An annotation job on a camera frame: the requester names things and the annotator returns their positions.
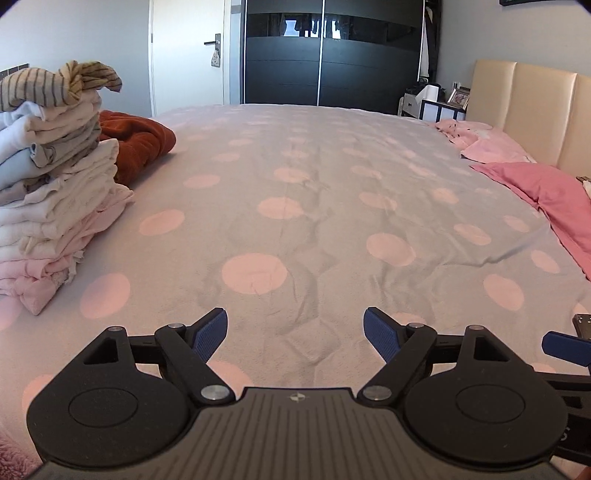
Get purple fluffy blanket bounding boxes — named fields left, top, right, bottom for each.
left=0, top=434, right=38, bottom=480

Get stack of folded clothes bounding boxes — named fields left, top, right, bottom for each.
left=0, top=89, right=136, bottom=316

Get white nightstand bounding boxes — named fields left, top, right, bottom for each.
left=398, top=84, right=471, bottom=123

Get grey pink-dotted bed cover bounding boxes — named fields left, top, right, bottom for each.
left=1, top=105, right=590, bottom=454

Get pink pillowcase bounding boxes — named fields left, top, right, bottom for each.
left=471, top=163, right=591, bottom=279

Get white door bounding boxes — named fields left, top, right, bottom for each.
left=148, top=0, right=230, bottom=115

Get rust red folded garment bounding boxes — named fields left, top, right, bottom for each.
left=99, top=110, right=176, bottom=187

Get beige padded headboard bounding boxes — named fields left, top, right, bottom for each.
left=467, top=59, right=591, bottom=177

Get light pink pillow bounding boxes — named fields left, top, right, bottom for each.
left=433, top=119, right=536, bottom=164

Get brown striped shorts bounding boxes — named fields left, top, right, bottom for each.
left=1, top=60, right=122, bottom=112

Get black sliding wardrobe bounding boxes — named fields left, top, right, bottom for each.
left=242, top=0, right=425, bottom=114

